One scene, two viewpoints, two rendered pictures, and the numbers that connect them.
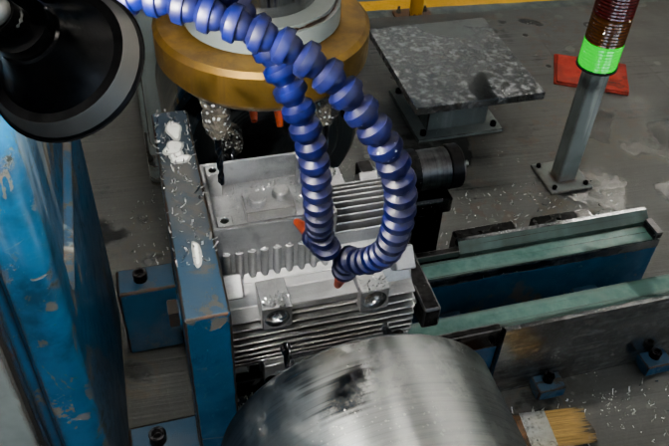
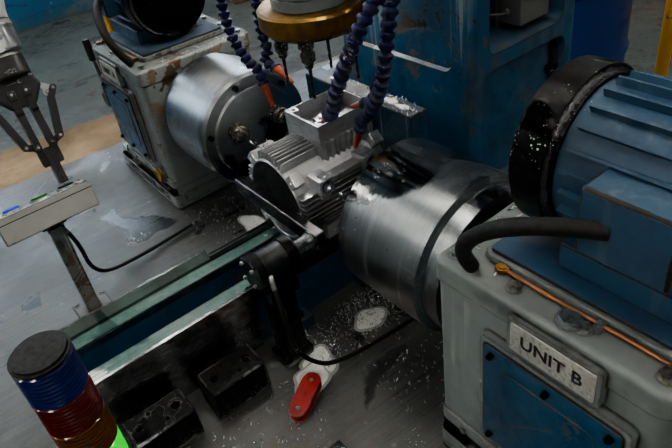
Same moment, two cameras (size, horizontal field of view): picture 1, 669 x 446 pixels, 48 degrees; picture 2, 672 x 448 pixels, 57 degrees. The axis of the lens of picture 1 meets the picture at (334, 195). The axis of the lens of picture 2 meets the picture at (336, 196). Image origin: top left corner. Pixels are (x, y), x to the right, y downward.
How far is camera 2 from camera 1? 155 cm
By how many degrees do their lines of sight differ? 102
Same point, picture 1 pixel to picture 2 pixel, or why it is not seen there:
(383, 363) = (235, 71)
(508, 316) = (204, 269)
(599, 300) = (140, 304)
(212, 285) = (319, 75)
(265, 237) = (316, 104)
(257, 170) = (344, 121)
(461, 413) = (205, 77)
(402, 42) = not seen: outside the picture
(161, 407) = not seen: hidden behind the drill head
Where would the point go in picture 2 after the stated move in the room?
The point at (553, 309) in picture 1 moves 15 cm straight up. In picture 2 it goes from (174, 285) to (149, 218)
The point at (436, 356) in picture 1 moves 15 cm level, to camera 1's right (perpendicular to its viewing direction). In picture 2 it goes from (217, 84) to (141, 105)
